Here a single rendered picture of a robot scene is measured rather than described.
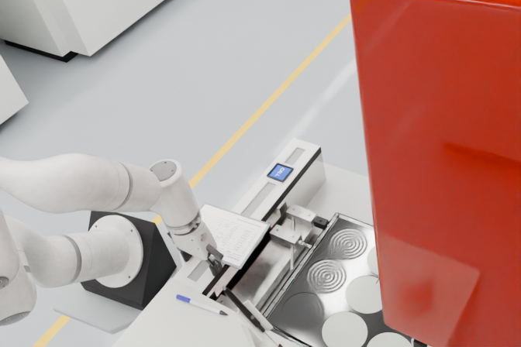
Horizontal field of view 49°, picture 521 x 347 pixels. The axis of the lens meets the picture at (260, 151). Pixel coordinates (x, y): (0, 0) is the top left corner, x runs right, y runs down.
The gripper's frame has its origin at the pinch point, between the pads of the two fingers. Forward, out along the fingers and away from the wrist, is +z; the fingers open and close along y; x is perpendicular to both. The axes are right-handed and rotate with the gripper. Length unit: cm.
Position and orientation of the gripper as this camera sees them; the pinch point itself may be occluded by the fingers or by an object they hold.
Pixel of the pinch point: (202, 262)
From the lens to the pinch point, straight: 143.0
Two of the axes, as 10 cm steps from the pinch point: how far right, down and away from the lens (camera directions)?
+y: -8.0, -2.7, 5.3
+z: 2.0, 7.2, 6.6
